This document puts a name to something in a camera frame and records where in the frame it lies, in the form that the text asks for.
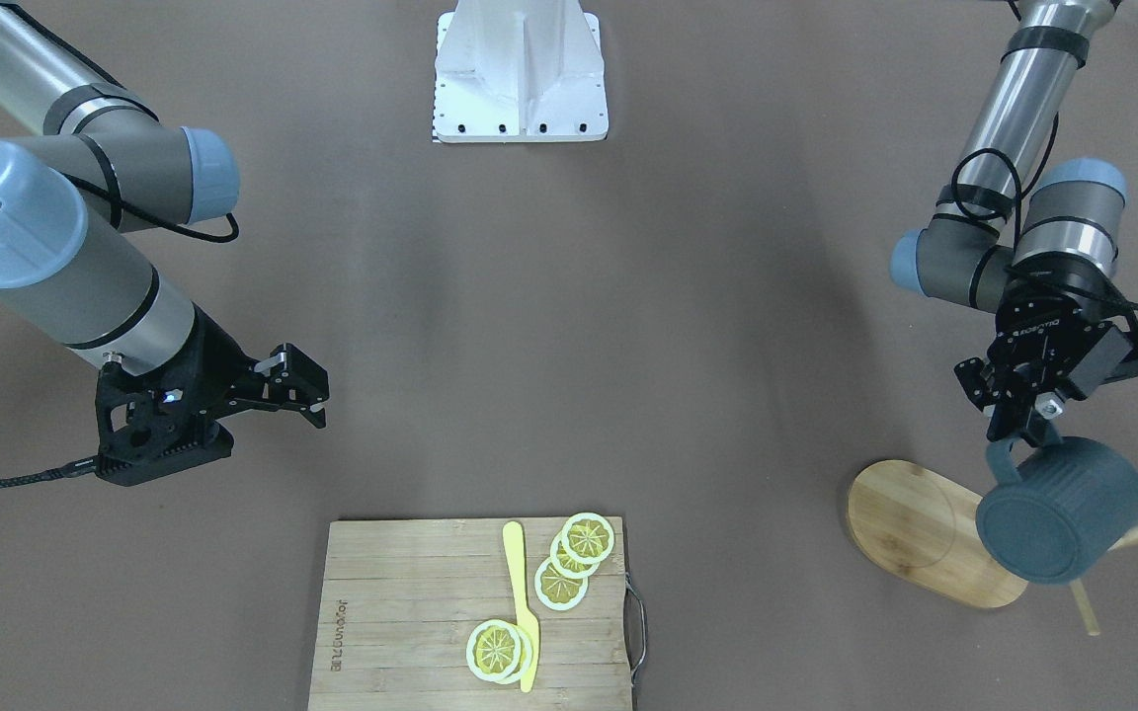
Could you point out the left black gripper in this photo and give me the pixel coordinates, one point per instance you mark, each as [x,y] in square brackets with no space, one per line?
[1033,336]

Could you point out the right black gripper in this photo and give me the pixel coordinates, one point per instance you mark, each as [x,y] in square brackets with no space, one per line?
[214,362]

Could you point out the blue mug yellow inside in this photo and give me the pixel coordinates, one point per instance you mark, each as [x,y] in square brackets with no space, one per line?
[1053,515]

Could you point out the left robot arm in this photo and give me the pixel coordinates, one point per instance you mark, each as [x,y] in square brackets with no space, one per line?
[1035,249]

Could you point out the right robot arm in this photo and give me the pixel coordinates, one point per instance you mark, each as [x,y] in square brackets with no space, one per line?
[97,164]

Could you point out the wooden cup rack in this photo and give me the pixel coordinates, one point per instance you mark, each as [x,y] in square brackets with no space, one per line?
[920,527]

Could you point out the bamboo cutting board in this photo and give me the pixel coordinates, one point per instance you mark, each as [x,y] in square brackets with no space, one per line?
[399,599]

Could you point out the yellow toy knife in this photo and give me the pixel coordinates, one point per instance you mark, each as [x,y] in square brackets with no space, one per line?
[514,548]

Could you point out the lemon slice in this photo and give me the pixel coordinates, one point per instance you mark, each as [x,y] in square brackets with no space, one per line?
[527,649]
[565,564]
[588,538]
[557,591]
[492,650]

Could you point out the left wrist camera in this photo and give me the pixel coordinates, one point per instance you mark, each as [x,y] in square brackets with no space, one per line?
[1101,354]

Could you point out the white pedestal column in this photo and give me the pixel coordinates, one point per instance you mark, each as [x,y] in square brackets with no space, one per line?
[519,72]

